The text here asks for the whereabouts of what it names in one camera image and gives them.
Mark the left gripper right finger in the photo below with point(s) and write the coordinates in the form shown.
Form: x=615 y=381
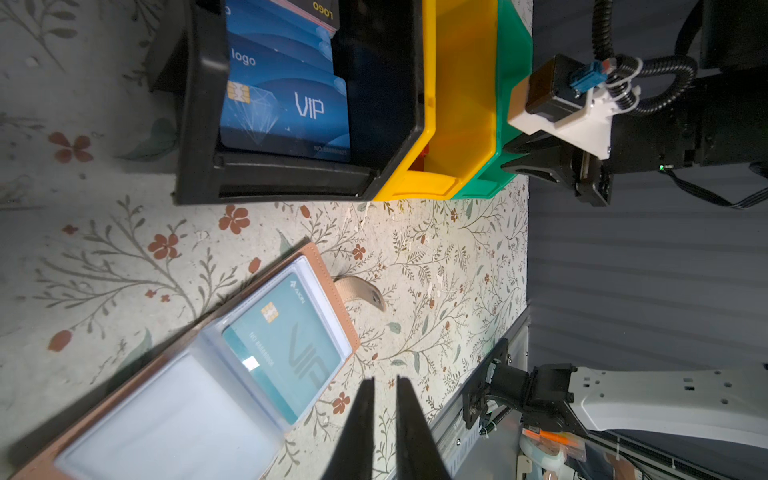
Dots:
x=417 y=456

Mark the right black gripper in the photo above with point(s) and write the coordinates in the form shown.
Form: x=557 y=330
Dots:
x=555 y=161

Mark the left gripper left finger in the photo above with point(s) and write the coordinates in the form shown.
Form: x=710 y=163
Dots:
x=353 y=455

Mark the teal VIP card from holder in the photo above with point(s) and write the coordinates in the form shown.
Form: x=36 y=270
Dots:
x=289 y=340

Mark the blue VIP card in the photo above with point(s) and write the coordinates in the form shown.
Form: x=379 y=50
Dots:
x=277 y=104

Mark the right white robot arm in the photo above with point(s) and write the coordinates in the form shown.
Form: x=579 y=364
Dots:
x=703 y=105

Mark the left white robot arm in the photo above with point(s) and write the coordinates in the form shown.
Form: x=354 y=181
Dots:
x=722 y=405

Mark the dark card in bin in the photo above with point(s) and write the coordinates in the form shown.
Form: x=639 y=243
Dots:
x=326 y=12

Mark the blue card in bin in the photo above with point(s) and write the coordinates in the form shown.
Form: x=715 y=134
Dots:
x=273 y=26

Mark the green plastic bin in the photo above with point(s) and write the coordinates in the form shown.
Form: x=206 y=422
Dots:
x=513 y=64

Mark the yellow plastic bin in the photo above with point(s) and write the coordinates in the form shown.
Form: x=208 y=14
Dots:
x=459 y=137

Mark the black plastic bin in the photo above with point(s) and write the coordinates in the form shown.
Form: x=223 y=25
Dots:
x=378 y=51

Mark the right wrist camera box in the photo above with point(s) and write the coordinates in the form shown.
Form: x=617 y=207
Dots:
x=575 y=102

